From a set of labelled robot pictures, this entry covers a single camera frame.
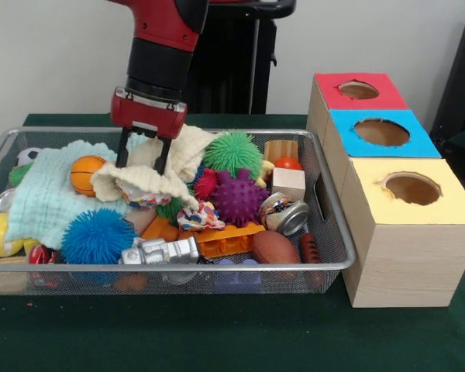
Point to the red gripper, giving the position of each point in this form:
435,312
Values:
147,114

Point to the cream muslin cloth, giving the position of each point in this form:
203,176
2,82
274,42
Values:
147,180

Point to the light blue muslin cloth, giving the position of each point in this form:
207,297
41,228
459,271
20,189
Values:
42,201

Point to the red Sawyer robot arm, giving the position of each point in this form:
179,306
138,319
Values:
159,58

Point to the silver mesh bin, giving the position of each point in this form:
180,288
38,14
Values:
100,267

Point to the wooden box with three holes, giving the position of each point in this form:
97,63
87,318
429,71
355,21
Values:
410,263

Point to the orange toy basketball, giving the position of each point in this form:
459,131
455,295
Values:
83,176

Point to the silver toy robot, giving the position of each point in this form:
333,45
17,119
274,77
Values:
159,251

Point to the purple spiky ball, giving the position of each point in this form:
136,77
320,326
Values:
240,197

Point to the plain wooden cube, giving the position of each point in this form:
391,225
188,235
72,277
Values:
288,182

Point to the crushed drink can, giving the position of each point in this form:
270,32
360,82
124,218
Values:
284,215

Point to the brown toy football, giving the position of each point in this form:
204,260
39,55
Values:
275,248

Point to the dark green table cloth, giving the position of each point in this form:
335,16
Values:
217,333

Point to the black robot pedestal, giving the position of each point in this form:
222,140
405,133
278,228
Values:
236,58

